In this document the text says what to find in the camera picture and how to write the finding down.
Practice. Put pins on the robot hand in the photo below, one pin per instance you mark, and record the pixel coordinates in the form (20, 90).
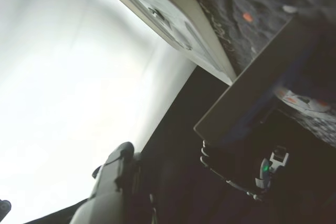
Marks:
(115, 182)

